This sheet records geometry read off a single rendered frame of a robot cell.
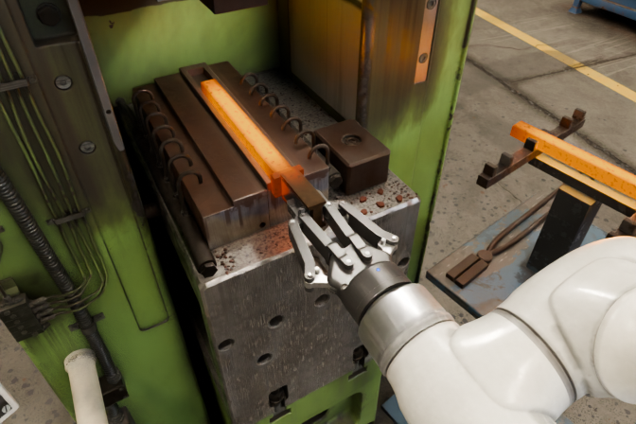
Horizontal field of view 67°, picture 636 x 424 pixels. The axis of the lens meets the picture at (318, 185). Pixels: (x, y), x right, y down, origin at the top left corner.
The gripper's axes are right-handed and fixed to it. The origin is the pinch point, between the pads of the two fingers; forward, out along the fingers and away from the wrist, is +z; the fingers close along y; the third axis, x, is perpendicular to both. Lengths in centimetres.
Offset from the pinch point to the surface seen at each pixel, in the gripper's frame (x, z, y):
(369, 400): -75, -1, 17
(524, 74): -103, 138, 234
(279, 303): -19.3, -1.1, -4.8
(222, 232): -6.3, 5.1, -10.2
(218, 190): -2.4, 9.6, -8.8
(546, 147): -6.4, -2.6, 47.8
